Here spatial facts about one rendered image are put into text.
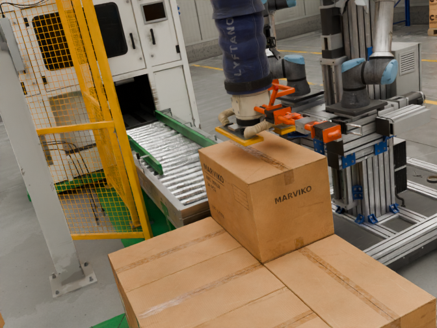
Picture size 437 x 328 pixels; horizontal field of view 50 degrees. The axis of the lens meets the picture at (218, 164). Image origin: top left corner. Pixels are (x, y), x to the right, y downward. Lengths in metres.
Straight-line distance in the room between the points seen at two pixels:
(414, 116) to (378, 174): 0.53
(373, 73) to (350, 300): 1.10
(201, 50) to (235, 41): 10.07
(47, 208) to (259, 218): 1.62
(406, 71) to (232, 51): 1.17
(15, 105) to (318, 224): 1.89
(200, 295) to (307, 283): 0.45
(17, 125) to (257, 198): 1.64
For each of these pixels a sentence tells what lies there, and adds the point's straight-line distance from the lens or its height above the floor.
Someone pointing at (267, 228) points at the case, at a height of 0.71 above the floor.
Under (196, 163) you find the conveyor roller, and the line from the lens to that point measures 3.44.
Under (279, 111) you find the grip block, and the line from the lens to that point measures 1.98.
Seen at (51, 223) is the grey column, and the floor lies 0.48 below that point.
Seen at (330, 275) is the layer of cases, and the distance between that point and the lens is 2.05.
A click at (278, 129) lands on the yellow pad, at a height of 1.07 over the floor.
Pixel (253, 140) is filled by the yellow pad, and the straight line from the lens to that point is 2.09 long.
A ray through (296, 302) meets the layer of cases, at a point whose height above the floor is 0.54.
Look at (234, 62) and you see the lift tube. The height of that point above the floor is 1.40.
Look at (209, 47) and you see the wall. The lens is 12.26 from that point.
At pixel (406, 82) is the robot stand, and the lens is 2.91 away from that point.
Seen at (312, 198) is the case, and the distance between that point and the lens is 2.17.
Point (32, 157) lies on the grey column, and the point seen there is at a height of 0.95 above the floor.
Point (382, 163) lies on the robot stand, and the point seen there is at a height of 0.58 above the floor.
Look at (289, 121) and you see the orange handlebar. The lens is 1.90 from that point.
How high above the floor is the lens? 1.74
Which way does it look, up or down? 21 degrees down
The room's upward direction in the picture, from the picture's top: 11 degrees counter-clockwise
